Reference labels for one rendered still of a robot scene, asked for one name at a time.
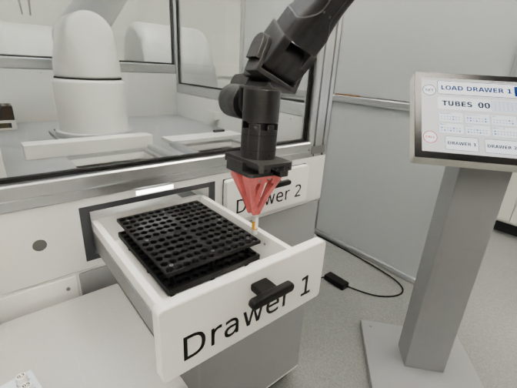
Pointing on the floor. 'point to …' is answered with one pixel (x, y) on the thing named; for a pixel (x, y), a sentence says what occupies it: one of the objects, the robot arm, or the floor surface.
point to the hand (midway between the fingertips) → (254, 209)
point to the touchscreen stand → (440, 289)
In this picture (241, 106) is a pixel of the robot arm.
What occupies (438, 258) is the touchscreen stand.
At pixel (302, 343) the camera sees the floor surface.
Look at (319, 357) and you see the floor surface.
